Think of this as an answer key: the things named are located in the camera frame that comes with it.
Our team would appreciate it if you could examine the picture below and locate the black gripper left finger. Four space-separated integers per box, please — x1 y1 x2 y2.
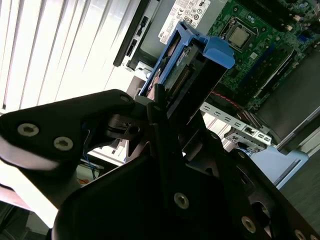
0 84 191 211

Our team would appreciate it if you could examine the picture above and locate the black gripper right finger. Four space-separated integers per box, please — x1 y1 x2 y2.
161 87 320 240

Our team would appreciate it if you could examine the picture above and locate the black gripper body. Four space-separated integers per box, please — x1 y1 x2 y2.
51 154 253 240

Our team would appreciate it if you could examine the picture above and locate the hard disk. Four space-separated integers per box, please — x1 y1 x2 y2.
138 21 236 126

